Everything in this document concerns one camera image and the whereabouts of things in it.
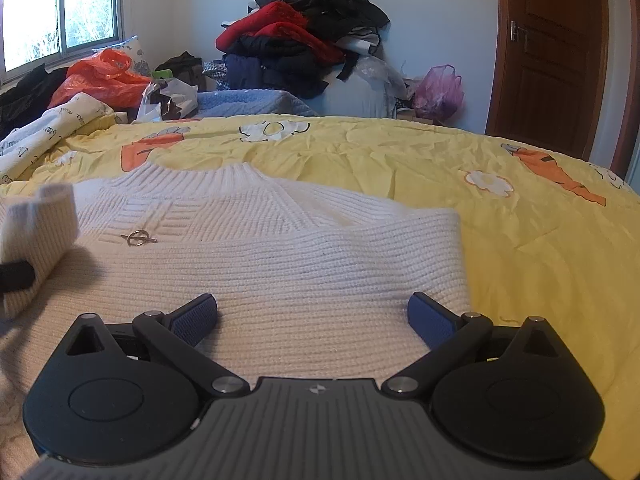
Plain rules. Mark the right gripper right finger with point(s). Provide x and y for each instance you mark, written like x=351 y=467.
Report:
x=452 y=340

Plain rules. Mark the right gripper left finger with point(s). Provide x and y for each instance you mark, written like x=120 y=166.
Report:
x=172 y=339

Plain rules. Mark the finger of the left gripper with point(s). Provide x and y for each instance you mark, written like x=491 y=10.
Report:
x=16 y=276

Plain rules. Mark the cream knit sweater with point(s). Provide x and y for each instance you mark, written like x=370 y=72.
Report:
x=310 y=281

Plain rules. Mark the black clothes by window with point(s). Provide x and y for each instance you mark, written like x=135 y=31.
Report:
x=29 y=98

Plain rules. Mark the pile of dark red clothes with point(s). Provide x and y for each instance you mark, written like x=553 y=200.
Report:
x=290 y=45

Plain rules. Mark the white text print quilt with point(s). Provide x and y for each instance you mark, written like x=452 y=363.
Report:
x=24 y=146

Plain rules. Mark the yellow carrot print bedsheet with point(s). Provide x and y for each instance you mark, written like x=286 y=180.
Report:
x=541 y=233

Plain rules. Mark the orange plastic bag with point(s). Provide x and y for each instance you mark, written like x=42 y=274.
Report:
x=84 y=77

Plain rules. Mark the white grey plastic bag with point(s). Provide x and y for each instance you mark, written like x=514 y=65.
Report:
x=167 y=99

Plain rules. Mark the floral pillow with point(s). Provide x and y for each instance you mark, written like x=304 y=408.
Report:
x=132 y=52

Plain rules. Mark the pink plastic bag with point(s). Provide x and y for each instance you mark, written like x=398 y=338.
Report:
x=439 y=95

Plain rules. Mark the brown wooden door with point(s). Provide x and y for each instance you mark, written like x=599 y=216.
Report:
x=550 y=73

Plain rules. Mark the window with grey frame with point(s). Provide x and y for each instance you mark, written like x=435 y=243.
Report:
x=49 y=32

